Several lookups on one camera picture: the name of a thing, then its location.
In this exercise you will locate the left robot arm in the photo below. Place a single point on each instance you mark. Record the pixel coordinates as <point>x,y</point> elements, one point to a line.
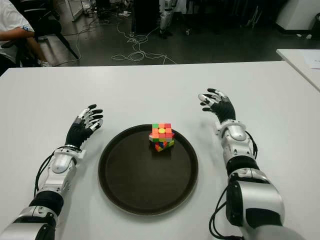
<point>60,167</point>

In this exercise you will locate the black office chair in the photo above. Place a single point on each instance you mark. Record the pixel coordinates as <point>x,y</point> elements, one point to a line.
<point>48,27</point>

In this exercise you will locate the white machine housing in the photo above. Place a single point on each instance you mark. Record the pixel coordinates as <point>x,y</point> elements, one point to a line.
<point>297,12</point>

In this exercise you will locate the seated person in white shirt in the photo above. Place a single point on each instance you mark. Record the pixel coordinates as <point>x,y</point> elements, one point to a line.
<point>10,17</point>

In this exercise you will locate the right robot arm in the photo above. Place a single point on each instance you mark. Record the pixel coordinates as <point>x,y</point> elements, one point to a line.
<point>245,175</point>

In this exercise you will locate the crumpled white paper scrap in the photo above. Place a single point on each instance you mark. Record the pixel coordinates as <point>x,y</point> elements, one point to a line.
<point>308,36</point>

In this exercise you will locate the white storage cabinet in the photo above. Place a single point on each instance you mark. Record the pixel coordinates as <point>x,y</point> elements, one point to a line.
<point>75,8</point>

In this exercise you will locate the white power strip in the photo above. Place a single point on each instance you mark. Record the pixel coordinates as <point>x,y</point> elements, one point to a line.
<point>124,14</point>

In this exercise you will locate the multicoloured Rubik's cube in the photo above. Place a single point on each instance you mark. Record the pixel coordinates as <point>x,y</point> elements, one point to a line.
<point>162,136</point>

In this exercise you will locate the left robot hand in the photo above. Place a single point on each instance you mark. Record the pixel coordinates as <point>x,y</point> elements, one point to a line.
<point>77,133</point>

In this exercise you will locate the dark brown round plate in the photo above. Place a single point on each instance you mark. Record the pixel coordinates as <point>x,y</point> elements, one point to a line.
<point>147,180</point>

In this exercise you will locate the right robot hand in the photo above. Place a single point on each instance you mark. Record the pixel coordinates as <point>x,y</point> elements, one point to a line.
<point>223,107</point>

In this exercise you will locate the grey folded metal stand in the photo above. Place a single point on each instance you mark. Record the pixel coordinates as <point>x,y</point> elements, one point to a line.
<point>253,16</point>

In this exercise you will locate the white side table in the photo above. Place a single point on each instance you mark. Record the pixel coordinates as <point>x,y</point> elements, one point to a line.
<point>295,62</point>

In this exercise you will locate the white paper sheet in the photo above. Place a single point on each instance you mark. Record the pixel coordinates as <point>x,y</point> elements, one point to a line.
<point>312,60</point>

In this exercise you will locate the black cabinet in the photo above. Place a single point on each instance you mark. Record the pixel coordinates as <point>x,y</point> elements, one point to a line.
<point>146,15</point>

